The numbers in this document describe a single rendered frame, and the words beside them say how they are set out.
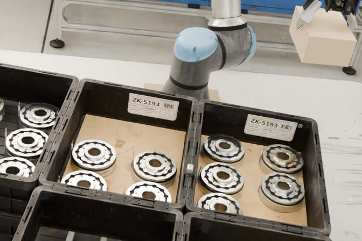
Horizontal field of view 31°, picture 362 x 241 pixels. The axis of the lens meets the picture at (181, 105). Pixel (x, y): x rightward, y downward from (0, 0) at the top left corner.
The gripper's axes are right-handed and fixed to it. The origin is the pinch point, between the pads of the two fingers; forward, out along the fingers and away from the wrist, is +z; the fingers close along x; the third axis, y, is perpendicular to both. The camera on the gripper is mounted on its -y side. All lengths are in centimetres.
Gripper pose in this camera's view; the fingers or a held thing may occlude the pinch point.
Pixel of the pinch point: (322, 30)
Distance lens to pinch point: 168.7
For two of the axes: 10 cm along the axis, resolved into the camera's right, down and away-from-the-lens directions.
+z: -1.5, 8.0, 5.8
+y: 0.7, 6.0, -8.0
